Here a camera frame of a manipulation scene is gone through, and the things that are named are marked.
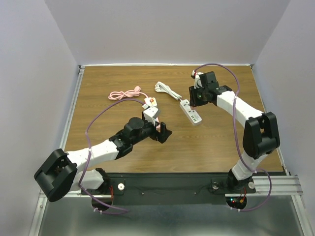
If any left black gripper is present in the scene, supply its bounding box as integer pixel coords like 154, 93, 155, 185
131, 116, 171, 145

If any white cube socket adapter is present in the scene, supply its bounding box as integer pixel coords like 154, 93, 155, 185
144, 97, 158, 107

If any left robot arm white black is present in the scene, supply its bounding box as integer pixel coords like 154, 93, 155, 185
34, 117, 172, 202

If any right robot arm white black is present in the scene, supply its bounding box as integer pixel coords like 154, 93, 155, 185
189, 71, 280, 192

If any white power strip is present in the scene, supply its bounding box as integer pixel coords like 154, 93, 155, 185
180, 99, 202, 125

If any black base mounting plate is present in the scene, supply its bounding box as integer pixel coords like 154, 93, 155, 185
88, 173, 255, 206

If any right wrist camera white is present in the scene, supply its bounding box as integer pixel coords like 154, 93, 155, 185
191, 70, 203, 89

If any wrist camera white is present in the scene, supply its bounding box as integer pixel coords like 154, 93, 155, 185
191, 70, 203, 89
142, 106, 160, 126

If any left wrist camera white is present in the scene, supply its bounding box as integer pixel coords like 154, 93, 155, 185
142, 106, 160, 126

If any pink power cord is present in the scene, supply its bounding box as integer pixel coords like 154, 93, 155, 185
108, 86, 150, 101

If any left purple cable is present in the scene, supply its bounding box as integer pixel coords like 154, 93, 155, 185
77, 99, 146, 214

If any aluminium frame rail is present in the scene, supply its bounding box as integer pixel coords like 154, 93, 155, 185
39, 175, 304, 198

